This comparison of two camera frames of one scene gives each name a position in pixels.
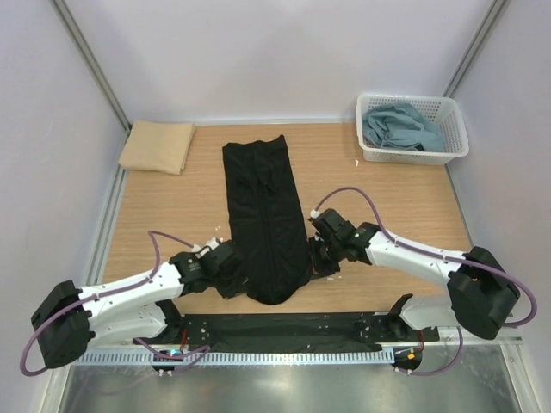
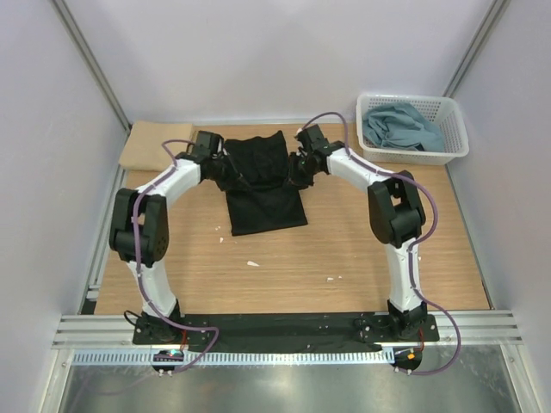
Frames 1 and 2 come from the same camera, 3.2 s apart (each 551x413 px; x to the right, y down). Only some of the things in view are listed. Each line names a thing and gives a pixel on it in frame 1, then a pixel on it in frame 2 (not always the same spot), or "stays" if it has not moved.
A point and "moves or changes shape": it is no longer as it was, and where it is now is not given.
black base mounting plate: (290, 332) stays
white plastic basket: (411, 129) stays
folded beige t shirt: (157, 146) stays
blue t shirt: (399, 125) stays
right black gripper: (318, 266) -> (294, 175)
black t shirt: (266, 220) moves or changes shape
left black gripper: (238, 285) -> (234, 177)
